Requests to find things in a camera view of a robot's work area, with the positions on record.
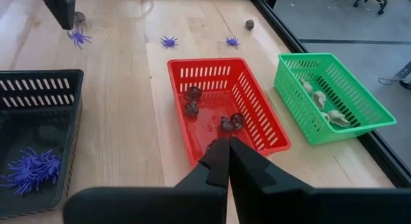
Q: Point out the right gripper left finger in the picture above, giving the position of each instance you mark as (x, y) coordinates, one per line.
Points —
(215, 166)

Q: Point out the red plastic basket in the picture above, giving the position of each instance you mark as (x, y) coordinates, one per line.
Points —
(199, 131)

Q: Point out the purple plastic spider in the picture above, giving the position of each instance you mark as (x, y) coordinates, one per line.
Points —
(29, 167)
(232, 41)
(49, 164)
(78, 37)
(169, 41)
(16, 184)

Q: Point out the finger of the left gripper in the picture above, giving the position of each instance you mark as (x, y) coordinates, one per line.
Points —
(69, 9)
(53, 2)

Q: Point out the green plastic basket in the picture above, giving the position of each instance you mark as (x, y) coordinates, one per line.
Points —
(282, 57)

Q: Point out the beige plastic skull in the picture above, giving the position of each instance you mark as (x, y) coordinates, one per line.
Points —
(307, 86)
(318, 99)
(326, 116)
(340, 118)

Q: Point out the black plastic basket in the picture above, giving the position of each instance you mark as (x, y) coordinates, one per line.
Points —
(38, 74)

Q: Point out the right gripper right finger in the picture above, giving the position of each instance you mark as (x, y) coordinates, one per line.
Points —
(250, 172)

